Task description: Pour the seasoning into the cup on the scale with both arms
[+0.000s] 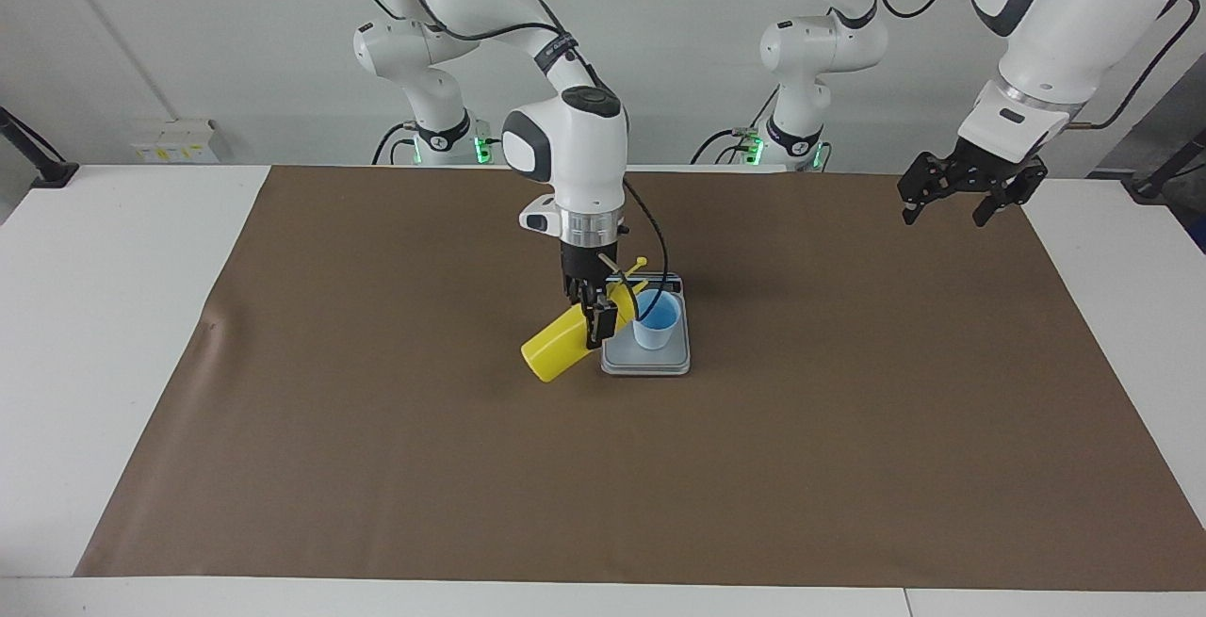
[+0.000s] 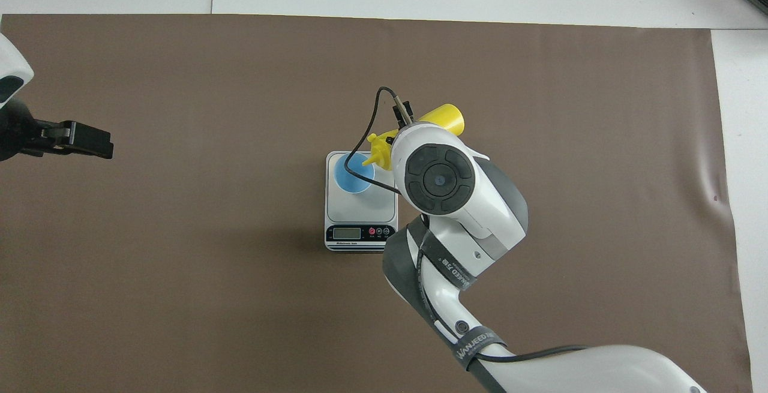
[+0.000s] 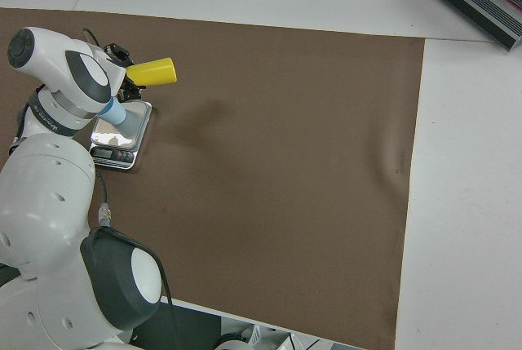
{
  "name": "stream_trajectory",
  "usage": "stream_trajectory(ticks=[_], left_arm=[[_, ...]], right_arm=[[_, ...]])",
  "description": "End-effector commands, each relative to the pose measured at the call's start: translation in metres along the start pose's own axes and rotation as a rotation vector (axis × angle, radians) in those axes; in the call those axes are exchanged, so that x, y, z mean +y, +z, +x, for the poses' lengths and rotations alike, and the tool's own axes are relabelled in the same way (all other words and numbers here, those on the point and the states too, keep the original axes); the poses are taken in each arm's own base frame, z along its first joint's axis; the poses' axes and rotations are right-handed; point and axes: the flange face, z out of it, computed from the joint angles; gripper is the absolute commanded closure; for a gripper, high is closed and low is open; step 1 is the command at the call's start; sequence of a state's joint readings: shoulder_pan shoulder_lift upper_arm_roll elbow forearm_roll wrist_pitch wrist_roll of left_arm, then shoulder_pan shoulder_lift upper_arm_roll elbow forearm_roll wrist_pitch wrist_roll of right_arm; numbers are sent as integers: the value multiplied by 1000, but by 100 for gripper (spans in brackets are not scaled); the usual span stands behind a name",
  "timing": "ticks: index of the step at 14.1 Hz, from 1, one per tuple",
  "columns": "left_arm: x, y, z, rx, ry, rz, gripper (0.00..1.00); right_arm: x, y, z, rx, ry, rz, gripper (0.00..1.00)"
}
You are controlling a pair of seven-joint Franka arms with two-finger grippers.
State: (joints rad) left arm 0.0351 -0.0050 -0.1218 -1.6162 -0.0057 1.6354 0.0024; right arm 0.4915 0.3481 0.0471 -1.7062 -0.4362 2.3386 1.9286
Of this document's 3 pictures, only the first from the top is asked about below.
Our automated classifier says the brown paper table mat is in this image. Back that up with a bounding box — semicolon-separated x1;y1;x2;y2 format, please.
73;165;1206;592

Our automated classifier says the light blue plastic cup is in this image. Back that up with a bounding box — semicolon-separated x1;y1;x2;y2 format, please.
631;290;681;351

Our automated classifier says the black clamp stand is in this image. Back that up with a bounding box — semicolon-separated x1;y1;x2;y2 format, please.
0;106;79;189
1121;127;1206;202

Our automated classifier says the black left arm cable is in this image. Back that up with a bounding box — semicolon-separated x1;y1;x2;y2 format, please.
862;0;1206;133

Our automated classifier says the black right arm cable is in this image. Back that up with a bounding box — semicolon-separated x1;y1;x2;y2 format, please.
349;0;671;318

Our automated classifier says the black base cable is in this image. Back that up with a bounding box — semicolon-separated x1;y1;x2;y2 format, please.
691;88;783;166
372;121;420;166

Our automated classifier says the black right base cable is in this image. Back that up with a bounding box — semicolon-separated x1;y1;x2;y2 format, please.
372;121;420;166

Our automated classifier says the white wall socket box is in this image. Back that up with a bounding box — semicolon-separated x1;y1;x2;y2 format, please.
132;120;220;164

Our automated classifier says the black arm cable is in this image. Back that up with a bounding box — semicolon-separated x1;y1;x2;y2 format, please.
349;0;671;318
862;0;1206;133

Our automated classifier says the silver digital kitchen scale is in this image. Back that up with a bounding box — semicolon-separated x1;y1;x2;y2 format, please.
600;271;692;377

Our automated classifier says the grey panel board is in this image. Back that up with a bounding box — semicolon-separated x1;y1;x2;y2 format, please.
1088;52;1206;177

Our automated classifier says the black left base cable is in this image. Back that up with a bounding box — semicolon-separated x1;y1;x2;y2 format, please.
691;88;783;166

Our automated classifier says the yellow squeeze bottle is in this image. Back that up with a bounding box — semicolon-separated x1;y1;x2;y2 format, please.
521;257;651;383

